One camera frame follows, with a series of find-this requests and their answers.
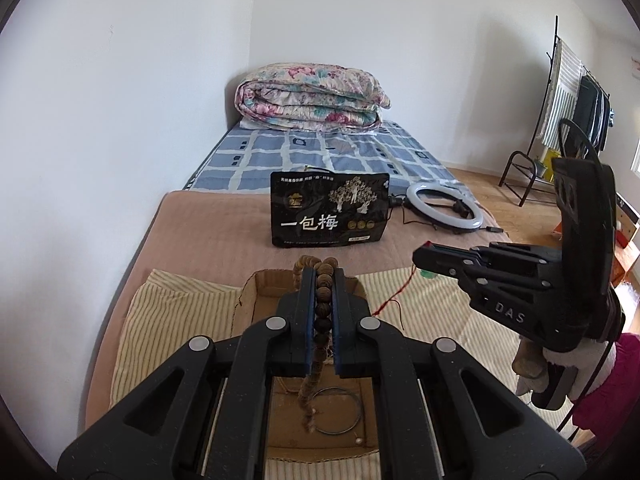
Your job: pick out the black snack pouch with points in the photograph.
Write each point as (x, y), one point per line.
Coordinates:
(325, 210)

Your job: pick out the dark blue bangle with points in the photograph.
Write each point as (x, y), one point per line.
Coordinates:
(358, 410)

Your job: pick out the tan bed cover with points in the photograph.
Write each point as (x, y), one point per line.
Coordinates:
(200, 230)

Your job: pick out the person's right forearm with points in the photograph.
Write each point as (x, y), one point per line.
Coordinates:
(615, 390)

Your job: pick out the dark hanging clothes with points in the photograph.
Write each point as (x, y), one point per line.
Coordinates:
(592, 110)

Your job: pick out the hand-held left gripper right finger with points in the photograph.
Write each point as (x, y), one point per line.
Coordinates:
(337, 310)

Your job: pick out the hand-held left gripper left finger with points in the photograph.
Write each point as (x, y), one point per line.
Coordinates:
(310, 310)

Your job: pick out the yellow green box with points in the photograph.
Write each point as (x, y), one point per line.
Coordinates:
(552, 167)

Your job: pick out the person's right hand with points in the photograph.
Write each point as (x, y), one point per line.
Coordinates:
(530, 360)

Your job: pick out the blue plaid bed sheet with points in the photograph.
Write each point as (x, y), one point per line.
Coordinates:
(325, 152)

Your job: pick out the striped hanging towel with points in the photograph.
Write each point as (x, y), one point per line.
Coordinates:
(562, 90)

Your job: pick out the striped cream cloth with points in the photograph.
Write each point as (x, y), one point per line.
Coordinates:
(170, 320)

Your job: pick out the floral folded quilt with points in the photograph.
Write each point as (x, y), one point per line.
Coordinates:
(310, 95)

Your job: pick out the cardboard box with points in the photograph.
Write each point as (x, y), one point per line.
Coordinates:
(260, 287)

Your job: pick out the wooden cabinet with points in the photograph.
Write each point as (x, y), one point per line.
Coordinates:
(627, 255)

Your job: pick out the black clothes rack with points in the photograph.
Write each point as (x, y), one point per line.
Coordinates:
(556, 55)

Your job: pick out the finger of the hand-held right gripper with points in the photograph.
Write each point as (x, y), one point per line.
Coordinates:
(475, 259)
(510, 312)

